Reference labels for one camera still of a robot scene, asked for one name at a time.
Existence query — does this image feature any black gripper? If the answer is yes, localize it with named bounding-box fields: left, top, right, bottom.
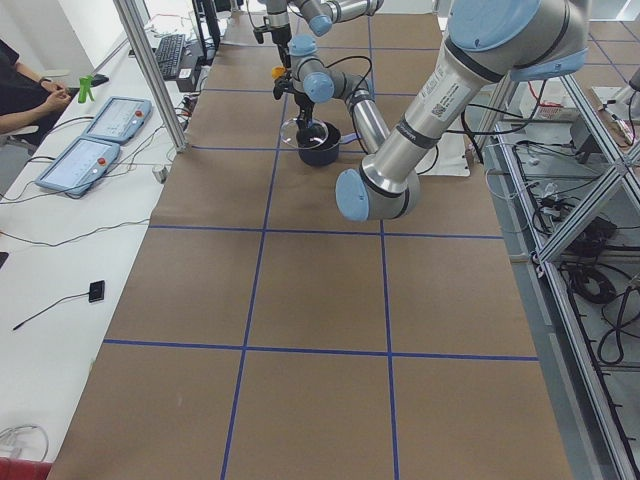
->
left=273, top=73, right=314, bottom=143
left=253, top=13, right=291, bottom=69

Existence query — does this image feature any glass pot lid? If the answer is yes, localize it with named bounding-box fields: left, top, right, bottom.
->
left=279, top=118, right=329, bottom=150

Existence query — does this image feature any yellow corn cob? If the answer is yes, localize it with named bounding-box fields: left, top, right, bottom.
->
left=271, top=66, right=287, bottom=80

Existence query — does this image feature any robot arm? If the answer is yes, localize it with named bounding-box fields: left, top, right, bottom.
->
left=250, top=0, right=384, bottom=68
left=279, top=1, right=591, bottom=221

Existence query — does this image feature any person's hand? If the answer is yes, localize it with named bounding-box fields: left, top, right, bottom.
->
left=43, top=88, right=71, bottom=112

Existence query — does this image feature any blue saucepan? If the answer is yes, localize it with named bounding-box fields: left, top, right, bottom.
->
left=298, top=123, right=357, bottom=167

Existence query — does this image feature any black keyboard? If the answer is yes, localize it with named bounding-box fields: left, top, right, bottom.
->
left=155, top=34, right=185, bottom=80

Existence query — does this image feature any upper teach pendant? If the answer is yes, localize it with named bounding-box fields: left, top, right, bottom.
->
left=83, top=96, right=152, bottom=145

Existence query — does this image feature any teach pendant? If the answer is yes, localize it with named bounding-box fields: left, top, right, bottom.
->
left=83, top=96, right=152, bottom=145
left=35, top=136, right=121, bottom=198

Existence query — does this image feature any green clamp tool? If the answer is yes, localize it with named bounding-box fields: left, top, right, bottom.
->
left=77, top=75, right=94, bottom=104

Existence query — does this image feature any lower teach pendant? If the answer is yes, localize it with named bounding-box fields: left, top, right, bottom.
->
left=35, top=136, right=121, bottom=198

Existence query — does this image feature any small black square pad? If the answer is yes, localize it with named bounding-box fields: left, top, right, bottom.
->
left=88, top=280, right=106, bottom=303

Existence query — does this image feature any aluminium frame post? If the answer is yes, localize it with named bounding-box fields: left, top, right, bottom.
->
left=113, top=0, right=187, bottom=153

